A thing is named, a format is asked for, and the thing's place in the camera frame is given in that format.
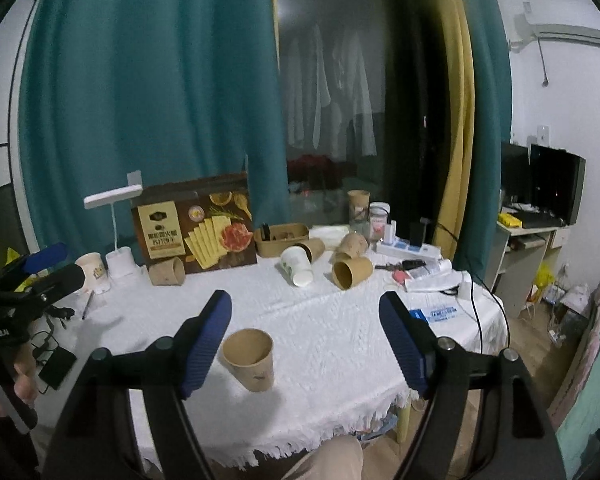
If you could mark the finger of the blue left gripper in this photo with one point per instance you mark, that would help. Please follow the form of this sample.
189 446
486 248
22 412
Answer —
46 258
47 290

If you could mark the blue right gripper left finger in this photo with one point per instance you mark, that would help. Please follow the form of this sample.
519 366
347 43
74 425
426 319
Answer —
201 338

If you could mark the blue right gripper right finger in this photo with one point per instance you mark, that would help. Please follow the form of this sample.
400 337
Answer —
408 339

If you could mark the brown sticker paper cup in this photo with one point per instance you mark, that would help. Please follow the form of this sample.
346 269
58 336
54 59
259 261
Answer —
248 355

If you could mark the brown paper cup by box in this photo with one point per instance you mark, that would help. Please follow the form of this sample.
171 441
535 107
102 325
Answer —
169 272

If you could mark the brown paper cup open front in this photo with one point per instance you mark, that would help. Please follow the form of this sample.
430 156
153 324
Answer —
351 272

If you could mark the brown paper cup lying back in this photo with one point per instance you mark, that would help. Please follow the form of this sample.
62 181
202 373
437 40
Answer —
353 245

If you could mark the white paper cup green print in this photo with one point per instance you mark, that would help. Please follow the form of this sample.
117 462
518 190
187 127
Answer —
297 266

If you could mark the upright brown cup back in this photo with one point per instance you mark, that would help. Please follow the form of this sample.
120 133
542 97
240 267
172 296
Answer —
359 200

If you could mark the left hand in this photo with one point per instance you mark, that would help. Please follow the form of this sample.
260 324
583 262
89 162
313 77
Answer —
22 377

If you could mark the yellow plastic bag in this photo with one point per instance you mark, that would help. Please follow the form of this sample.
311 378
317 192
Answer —
14 278

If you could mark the black pen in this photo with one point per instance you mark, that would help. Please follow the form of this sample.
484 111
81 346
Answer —
87 304

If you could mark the blue white card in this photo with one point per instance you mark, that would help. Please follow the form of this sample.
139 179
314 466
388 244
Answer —
435 315

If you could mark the cream ceramic mug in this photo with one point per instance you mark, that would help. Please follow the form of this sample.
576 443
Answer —
95 274

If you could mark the white tube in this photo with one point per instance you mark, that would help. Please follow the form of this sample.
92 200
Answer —
432 277

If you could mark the white desk lamp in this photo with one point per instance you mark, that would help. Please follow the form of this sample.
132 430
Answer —
120 261

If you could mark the black power adapter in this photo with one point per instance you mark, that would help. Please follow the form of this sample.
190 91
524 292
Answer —
57 367

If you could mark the white lace tablecloth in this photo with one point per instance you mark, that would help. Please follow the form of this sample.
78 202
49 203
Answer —
334 370

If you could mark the white small desk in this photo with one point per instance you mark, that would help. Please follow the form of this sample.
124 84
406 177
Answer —
515 258

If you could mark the cracker gift box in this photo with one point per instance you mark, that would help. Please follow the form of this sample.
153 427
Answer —
206 223

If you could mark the clear jar white lid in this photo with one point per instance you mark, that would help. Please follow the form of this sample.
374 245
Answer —
378 216

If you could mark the brown paper tray box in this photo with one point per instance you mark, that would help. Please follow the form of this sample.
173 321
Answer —
273 241

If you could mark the beige trouser leg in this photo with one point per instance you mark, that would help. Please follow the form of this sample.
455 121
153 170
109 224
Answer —
338 458

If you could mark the black monitor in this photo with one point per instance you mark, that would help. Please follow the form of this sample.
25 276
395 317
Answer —
543 185

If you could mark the teal curtain left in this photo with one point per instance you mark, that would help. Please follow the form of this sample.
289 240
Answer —
176 90

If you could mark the teal curtain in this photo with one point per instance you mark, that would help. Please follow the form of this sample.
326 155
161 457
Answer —
493 124
176 90

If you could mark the yellow curtain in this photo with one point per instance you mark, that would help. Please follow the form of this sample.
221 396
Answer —
461 76

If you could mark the teal curtain right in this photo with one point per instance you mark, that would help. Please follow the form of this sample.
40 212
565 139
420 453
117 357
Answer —
493 124

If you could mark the white air conditioner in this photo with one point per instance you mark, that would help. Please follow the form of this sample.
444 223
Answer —
521 32

